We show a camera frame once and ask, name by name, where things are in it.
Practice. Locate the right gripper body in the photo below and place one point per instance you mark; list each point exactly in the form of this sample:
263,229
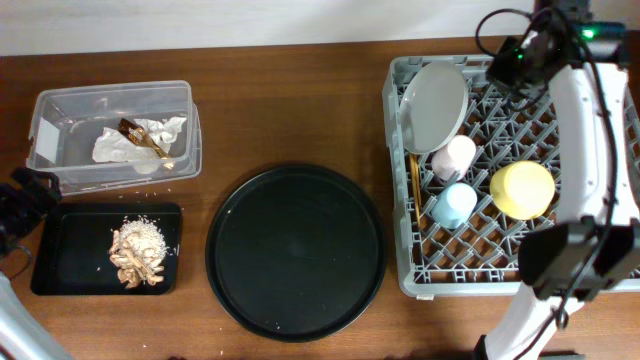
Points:
511,67

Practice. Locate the grey plate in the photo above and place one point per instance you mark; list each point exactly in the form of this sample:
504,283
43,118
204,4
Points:
432,107

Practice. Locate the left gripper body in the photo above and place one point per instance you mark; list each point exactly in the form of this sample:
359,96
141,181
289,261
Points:
18,215

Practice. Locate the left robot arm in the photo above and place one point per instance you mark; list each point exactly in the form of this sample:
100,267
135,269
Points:
22,337

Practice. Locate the round black serving tray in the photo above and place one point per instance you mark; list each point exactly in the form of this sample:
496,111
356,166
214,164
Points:
296,253

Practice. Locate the wooden chopstick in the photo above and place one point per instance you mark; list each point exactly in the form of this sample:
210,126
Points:
417,185
412,185

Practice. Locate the black rectangular tray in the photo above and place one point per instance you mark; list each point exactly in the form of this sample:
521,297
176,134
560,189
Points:
73,254

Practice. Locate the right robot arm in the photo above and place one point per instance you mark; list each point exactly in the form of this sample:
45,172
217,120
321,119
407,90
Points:
594,243

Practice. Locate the clear plastic waste bin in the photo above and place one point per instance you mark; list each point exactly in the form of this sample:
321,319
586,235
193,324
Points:
66,123

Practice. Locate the food scraps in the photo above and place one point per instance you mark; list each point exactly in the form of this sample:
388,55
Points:
138,251

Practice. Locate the white napkin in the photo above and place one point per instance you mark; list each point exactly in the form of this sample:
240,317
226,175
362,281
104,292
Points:
113,146

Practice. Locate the gold snack wrapper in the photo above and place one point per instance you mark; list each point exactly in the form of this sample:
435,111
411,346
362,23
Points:
142,140

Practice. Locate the yellow bowl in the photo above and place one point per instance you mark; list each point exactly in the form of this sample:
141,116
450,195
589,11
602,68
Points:
522,190

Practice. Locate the pink cup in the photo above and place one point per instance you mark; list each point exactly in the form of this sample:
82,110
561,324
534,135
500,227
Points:
454,159

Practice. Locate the grey dishwasher rack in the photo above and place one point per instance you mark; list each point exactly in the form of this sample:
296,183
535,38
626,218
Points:
480,256

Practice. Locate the small blue cup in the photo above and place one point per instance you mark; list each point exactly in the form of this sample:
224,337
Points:
454,205

